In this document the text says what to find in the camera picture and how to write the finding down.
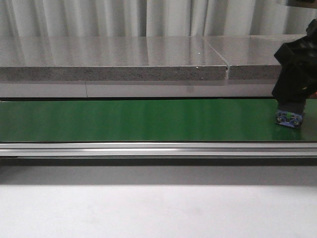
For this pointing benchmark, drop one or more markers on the white cabinet front panel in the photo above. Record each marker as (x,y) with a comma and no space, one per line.
(123,89)

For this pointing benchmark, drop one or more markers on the aluminium conveyor side rail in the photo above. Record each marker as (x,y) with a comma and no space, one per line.
(162,149)

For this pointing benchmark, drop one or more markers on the green conveyor belt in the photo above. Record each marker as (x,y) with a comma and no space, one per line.
(150,120)

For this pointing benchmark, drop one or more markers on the grey stone countertop slab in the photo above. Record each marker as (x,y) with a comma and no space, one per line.
(109,59)

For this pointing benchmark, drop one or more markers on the grey pleated curtain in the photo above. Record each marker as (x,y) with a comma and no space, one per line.
(135,18)

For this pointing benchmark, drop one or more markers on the yellow push button front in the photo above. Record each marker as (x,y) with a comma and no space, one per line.
(290,114)

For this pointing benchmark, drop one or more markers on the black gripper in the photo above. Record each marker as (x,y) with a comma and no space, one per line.
(298,77)

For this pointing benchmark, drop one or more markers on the right grey stone slab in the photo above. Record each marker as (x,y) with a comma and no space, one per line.
(250,57)

